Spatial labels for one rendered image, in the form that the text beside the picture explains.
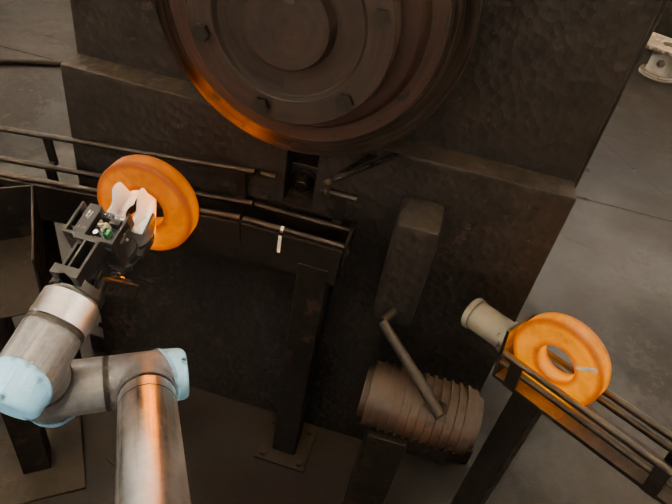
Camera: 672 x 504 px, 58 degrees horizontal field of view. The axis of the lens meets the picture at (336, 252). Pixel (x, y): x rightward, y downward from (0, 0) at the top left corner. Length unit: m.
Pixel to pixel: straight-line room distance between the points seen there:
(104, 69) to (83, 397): 0.63
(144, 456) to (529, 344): 0.62
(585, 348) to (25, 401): 0.75
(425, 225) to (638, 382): 1.28
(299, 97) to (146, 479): 0.52
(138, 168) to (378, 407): 0.58
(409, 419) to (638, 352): 1.28
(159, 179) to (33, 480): 0.94
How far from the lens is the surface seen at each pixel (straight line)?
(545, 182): 1.11
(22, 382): 0.77
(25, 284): 1.18
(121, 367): 0.87
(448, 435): 1.14
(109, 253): 0.84
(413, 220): 1.03
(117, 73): 1.23
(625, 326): 2.34
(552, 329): 1.00
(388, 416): 1.13
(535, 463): 1.81
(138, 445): 0.72
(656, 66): 4.58
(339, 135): 0.94
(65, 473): 1.63
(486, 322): 1.06
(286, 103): 0.86
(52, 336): 0.79
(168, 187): 0.90
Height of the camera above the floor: 1.40
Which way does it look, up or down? 40 degrees down
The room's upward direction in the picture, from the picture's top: 11 degrees clockwise
